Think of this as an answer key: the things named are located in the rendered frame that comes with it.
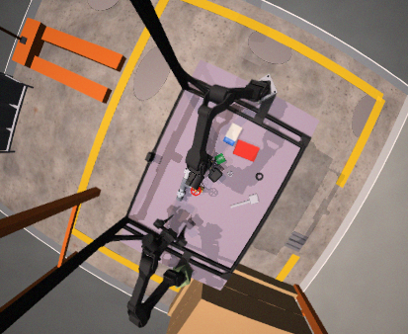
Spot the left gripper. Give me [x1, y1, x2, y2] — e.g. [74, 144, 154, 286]
[208, 162, 223, 183]

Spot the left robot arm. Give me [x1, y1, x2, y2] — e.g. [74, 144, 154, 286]
[186, 79, 271, 190]

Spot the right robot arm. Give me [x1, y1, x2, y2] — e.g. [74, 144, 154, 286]
[127, 228, 186, 328]

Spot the grey pipe with red valve handwheels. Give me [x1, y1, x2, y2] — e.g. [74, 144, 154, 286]
[176, 168, 204, 201]

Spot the red rectangular block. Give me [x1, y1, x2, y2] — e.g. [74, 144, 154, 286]
[233, 139, 260, 162]

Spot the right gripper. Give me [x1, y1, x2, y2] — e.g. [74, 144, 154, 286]
[153, 215, 187, 248]

